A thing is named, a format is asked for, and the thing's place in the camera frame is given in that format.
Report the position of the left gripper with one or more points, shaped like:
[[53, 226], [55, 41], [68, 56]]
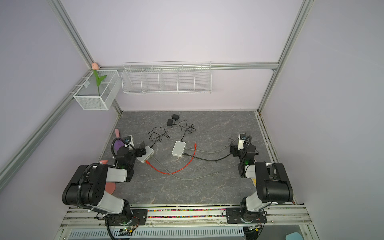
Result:
[[139, 153]]

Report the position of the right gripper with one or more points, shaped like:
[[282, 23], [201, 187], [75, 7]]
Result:
[[235, 150]]

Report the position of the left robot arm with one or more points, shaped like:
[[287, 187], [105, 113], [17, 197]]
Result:
[[87, 187]]

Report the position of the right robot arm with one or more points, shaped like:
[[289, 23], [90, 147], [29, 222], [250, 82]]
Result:
[[270, 179]]

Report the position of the pink watering can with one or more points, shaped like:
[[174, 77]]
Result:
[[110, 187]]

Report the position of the black power adapter far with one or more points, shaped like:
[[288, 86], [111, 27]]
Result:
[[175, 117]]

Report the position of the white mesh box basket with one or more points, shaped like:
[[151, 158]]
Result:
[[87, 95]]

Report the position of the artificial tulip flower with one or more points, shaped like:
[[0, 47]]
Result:
[[99, 79]]

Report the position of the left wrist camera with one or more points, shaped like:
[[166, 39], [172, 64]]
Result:
[[128, 140]]

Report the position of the purple trowel pink handle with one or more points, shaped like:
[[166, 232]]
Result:
[[118, 143]]

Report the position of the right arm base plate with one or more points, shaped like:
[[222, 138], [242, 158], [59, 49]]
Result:
[[239, 216]]

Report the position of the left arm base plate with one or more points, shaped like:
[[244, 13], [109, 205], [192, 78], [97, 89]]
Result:
[[136, 217]]

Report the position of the white wire shelf basket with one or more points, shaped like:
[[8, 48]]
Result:
[[167, 77]]

